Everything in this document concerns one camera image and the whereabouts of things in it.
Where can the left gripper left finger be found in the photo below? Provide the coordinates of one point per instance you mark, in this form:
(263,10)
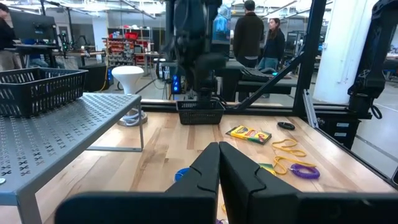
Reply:
(186,205)

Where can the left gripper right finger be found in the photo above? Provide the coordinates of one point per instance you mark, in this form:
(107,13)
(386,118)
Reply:
(264,205)

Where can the blue spiral wrist coil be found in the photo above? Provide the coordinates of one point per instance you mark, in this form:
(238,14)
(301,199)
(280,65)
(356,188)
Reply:
(178,174)

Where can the black slotted plastic basket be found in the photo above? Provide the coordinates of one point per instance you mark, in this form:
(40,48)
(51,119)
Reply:
(199,116)
(37,93)

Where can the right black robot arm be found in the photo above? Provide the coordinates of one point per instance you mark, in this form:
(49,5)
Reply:
(186,31)

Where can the black standing desk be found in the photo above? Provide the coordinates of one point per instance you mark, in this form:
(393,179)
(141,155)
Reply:
(37,47)

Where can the computer tower with blue light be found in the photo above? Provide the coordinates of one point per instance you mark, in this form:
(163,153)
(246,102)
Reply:
(176,84)

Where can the person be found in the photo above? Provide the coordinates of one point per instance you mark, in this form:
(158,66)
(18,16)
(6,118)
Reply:
(273,46)
(248,34)
(6,37)

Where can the black workbench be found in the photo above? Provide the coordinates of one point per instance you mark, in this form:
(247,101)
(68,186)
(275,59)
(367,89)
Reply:
(264,87)

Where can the yellow rubber band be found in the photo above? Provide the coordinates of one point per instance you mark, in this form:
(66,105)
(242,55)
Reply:
(298,152)

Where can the black spiral wrist coil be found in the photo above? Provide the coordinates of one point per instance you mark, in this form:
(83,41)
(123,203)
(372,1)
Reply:
(280,125)

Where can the shelving with red bins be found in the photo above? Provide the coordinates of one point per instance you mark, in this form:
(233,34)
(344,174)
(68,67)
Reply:
(119,49)

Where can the black labelled equipment box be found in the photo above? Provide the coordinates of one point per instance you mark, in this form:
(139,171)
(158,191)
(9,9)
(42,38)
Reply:
(339,133)

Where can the black waste bin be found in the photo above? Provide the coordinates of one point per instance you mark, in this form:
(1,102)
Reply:
(93,77)

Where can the grey perforated metal shelf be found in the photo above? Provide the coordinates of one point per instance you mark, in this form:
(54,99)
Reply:
(62,140)

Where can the black computer monitor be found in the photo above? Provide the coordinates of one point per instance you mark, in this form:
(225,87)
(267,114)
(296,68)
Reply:
(31,26)

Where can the black aluminium table frame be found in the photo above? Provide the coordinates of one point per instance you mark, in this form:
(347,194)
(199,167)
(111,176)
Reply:
(308,62)

